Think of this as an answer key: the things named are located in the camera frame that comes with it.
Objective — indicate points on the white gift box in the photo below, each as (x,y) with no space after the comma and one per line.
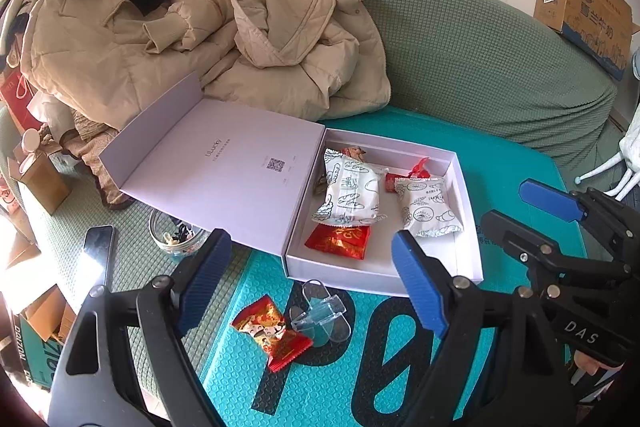
(225,167)

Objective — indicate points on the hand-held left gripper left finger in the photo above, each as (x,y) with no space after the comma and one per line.
(202,282)

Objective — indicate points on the red figure print snack packet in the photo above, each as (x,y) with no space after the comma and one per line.
(340,239)
(272,332)

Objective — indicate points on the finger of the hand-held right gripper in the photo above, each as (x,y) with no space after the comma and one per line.
(547,199)
(505,237)

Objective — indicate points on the red paper bag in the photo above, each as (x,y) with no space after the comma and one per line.
(15,97)

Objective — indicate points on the brown snack packet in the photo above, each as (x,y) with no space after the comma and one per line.
(355,152)

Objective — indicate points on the white round print snack packet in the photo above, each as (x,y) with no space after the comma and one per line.
(427,207)

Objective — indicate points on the brown knit blanket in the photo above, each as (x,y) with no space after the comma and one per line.
(100,177)

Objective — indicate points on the glass jar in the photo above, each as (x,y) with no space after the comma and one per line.
(172,237)

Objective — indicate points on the person's right hand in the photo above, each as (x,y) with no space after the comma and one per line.
(587,359)

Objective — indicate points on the printed cardboard box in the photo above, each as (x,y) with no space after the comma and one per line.
(590,7)

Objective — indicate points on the teal bubble mat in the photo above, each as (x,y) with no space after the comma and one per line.
(500,167)

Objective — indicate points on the brown paper box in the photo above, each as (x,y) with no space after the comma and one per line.
(42,187)

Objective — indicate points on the white bottle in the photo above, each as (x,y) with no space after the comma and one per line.
(30,144)

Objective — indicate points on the black smartphone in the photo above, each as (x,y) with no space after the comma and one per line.
(97,262)

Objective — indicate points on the beige padded coat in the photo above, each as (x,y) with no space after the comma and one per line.
(150,57)

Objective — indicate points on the clear plastic clip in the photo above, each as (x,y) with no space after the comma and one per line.
(320,317)

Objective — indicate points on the white plastic rack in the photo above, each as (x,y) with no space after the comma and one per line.
(631,147)

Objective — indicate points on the flat cardboard pieces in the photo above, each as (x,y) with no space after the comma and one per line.
(45,317)

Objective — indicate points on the teal printed box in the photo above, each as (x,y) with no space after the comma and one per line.
(45,357)

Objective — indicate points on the green covered sofa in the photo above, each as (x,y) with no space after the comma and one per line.
(475,57)

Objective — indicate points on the white baguette print snack packet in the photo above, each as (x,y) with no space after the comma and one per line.
(347,192)

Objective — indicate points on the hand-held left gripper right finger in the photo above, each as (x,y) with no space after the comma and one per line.
(420,287)

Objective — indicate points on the small red sachet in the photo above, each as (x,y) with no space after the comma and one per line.
(391,183)

